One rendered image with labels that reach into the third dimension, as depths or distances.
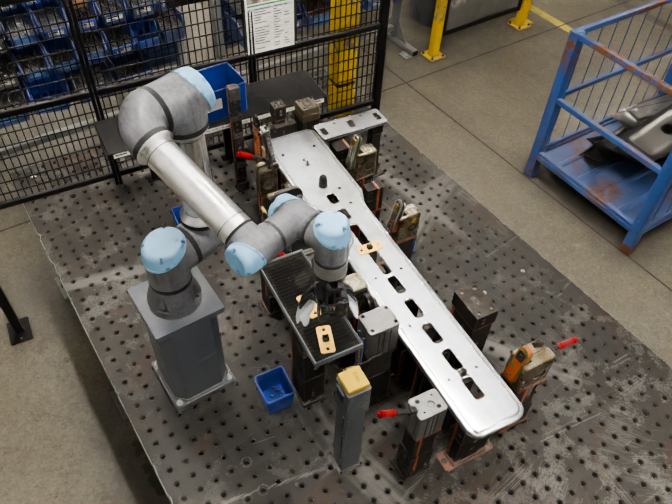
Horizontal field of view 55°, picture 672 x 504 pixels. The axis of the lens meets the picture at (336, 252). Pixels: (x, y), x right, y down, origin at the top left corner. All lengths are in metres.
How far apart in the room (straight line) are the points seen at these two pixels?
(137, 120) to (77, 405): 1.86
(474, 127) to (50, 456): 3.10
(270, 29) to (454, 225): 1.07
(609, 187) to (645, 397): 1.80
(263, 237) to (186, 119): 0.35
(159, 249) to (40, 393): 1.59
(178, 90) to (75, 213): 1.40
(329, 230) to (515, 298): 1.28
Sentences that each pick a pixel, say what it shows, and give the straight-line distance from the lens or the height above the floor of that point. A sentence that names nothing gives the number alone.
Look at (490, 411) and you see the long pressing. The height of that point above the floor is 1.00.
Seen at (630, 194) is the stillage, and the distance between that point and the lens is 3.96.
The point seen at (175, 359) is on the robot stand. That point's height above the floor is 0.95.
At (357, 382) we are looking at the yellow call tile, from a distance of 1.62.
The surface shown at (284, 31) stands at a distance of 2.74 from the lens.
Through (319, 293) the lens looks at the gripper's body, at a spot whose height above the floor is 1.40.
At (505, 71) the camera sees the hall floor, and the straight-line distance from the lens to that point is 5.04.
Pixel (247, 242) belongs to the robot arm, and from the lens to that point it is 1.31.
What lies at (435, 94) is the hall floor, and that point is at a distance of 4.66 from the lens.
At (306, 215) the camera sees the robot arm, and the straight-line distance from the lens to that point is 1.36.
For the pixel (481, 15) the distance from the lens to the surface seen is 5.29.
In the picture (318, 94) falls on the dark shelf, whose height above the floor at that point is 1.03.
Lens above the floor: 2.54
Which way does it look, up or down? 48 degrees down
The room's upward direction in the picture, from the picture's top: 3 degrees clockwise
